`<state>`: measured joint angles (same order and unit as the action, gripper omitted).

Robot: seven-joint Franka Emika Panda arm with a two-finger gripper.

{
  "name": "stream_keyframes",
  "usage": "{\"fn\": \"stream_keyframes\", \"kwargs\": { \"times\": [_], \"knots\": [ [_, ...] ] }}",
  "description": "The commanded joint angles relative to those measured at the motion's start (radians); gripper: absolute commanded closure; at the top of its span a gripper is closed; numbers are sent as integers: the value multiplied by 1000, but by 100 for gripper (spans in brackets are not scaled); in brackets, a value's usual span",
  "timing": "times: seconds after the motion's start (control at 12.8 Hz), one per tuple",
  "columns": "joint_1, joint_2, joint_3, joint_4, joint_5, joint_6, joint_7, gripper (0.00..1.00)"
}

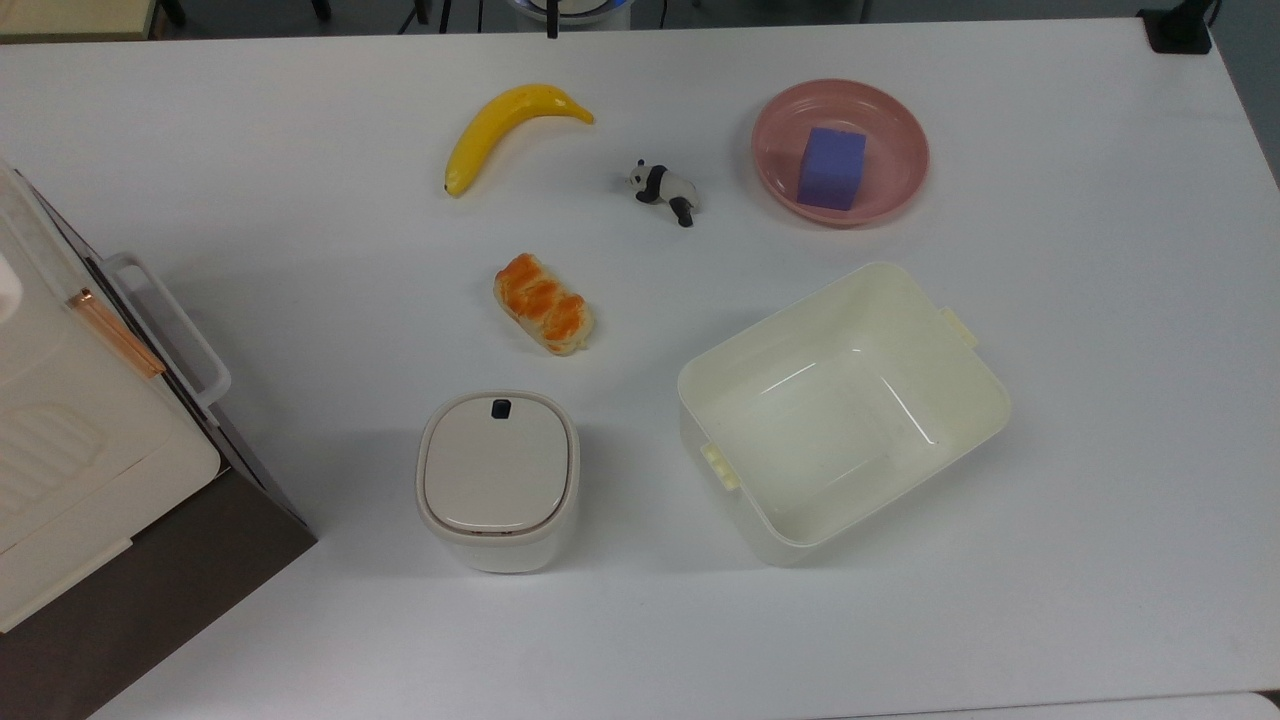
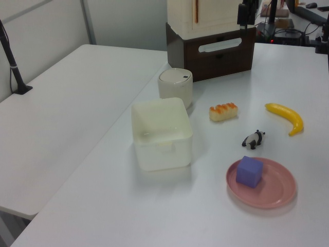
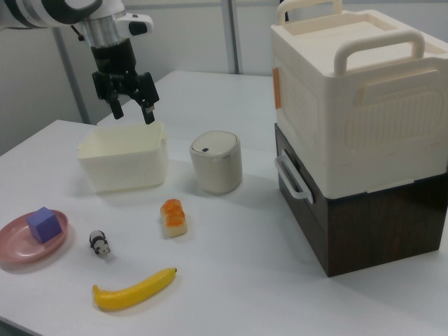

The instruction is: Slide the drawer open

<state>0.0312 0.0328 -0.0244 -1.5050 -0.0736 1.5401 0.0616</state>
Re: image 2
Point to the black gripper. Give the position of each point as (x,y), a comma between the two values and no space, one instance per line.
(252,10)

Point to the dark brown drawer cabinet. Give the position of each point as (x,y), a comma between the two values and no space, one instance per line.
(176,49)

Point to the black monitor stand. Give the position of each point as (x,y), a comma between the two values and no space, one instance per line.
(272,15)

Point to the cream toy fridge cabinet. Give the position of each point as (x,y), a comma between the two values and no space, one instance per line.
(205,18)

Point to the black electronics box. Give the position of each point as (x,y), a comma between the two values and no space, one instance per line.
(288,36)

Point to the dark laptop computer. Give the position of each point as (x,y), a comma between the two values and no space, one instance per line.
(306,13)

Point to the toy bread with orange glaze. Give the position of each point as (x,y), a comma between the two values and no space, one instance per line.
(223,112)

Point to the beige lidded trash can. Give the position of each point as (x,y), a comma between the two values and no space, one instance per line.
(175,87)

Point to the yellow toy banana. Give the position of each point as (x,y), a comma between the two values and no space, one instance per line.
(288,114)

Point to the small toy panda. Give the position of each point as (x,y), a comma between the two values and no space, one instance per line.
(253,140)

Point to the cream plastic storage box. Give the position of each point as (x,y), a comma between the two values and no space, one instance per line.
(162,133)

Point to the purple foam cube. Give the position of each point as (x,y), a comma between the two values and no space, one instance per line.
(249,171)

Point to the pink plastic plate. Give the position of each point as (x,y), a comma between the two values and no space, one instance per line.
(277,190)

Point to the black clamp mount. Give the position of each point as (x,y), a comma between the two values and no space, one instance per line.
(322,42)

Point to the black camera pole with clamp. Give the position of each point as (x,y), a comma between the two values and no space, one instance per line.
(11,67)

